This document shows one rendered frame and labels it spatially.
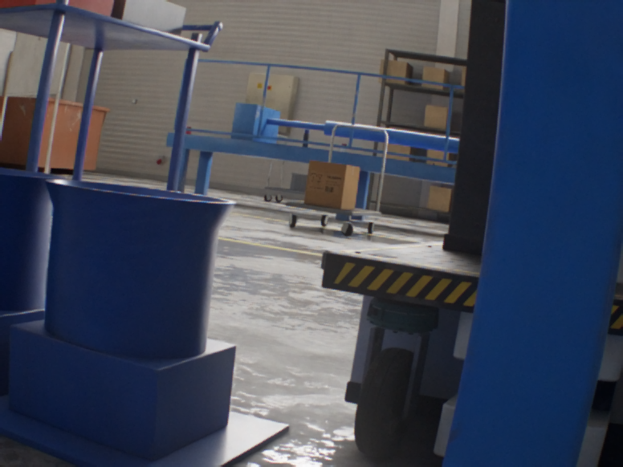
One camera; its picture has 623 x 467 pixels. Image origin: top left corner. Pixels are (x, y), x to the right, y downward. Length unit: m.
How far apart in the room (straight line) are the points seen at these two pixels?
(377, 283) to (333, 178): 5.78
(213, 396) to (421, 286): 0.36
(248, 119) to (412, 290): 8.58
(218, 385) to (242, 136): 8.46
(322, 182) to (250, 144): 2.79
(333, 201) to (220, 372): 5.69
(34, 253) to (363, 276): 0.53
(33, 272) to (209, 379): 0.34
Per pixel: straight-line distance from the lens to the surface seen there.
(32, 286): 1.44
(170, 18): 3.25
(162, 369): 1.18
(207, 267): 1.27
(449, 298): 1.22
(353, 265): 1.25
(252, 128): 9.73
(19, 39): 9.83
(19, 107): 12.18
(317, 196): 7.05
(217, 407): 1.38
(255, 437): 1.39
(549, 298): 0.35
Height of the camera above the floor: 0.42
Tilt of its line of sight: 3 degrees down
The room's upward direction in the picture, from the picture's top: 8 degrees clockwise
